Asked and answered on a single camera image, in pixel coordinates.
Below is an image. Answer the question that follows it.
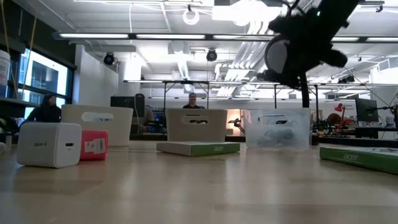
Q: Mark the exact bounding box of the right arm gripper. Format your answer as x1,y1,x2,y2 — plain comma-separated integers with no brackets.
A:
257,12,349,91

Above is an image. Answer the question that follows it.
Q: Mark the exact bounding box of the white acer box grey print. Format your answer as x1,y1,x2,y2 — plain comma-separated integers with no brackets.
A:
319,146,398,175

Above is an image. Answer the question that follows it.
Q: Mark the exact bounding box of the white acer box black print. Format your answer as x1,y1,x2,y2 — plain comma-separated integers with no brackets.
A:
155,141,241,157

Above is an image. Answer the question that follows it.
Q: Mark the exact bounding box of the white charger cube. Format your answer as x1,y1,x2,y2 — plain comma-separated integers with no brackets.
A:
16,121,83,169

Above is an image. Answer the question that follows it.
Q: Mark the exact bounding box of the clear plastic bin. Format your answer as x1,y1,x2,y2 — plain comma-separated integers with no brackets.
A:
243,107,312,151

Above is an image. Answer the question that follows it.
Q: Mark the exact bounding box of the grey plastic bin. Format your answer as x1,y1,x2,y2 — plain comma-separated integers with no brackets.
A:
165,108,228,143

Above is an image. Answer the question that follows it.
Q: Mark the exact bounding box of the white plastic bin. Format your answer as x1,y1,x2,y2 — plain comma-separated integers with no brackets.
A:
61,104,134,147

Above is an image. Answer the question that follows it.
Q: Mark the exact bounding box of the red desk lamp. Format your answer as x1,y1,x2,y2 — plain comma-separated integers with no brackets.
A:
333,102,345,118

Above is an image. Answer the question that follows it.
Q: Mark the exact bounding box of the dark background monitor on stand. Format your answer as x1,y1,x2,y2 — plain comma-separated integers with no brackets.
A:
355,98,380,123

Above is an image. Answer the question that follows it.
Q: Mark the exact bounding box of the black background monitor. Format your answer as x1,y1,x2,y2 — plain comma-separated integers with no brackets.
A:
110,96,146,118

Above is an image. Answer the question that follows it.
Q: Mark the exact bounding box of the dark side desk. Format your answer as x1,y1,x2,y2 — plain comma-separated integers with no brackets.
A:
0,96,41,119

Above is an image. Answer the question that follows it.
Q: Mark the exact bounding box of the white yellow wipes canister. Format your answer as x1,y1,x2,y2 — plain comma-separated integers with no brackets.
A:
0,49,11,98

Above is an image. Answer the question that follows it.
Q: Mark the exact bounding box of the black background table frame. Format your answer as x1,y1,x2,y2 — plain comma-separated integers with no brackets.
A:
272,82,320,110
162,80,210,110

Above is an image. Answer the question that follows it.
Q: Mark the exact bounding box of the white ring light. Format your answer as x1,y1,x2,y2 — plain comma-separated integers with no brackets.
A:
182,8,201,26

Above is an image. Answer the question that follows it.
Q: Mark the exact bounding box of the ceiling light rail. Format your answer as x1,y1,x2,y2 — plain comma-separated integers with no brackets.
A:
52,32,398,44

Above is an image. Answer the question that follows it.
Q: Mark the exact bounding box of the black aluminium table frame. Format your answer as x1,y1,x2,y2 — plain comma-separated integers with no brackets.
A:
0,132,398,149

